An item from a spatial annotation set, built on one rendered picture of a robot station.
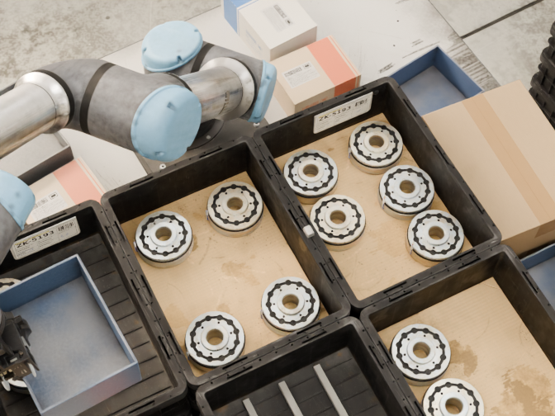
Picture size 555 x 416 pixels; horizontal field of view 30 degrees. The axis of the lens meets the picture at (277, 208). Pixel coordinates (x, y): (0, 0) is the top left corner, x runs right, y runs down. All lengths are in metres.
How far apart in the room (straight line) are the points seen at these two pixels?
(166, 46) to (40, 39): 1.35
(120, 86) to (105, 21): 1.74
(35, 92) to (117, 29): 1.75
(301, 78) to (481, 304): 0.62
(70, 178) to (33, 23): 1.32
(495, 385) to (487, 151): 0.45
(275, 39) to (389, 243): 0.55
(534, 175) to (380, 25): 0.57
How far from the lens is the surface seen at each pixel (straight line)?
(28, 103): 1.50
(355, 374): 1.80
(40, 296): 1.63
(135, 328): 1.84
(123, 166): 2.15
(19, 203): 1.27
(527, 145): 2.03
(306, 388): 1.79
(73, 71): 1.58
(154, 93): 1.54
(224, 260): 1.88
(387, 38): 2.34
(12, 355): 1.39
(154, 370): 1.81
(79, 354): 1.58
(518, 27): 3.34
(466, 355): 1.84
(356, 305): 1.74
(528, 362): 1.86
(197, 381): 1.69
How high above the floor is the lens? 2.52
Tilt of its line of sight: 61 degrees down
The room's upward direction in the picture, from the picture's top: 1 degrees clockwise
